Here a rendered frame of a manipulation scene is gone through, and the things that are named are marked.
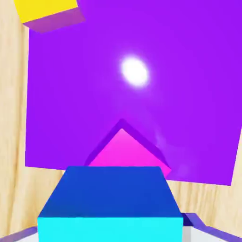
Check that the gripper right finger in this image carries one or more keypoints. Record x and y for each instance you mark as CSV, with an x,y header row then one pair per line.
x,y
196,232

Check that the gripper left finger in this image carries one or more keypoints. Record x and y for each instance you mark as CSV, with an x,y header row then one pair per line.
x,y
26,236

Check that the small cyan cube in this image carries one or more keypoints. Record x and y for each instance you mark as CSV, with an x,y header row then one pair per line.
x,y
111,198

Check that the small magenta cube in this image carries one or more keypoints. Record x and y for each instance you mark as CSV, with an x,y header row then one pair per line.
x,y
125,151

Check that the small yellow cube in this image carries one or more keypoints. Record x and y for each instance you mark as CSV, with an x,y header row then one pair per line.
x,y
43,9

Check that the large purple box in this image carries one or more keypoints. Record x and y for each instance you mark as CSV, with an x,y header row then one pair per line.
x,y
75,85

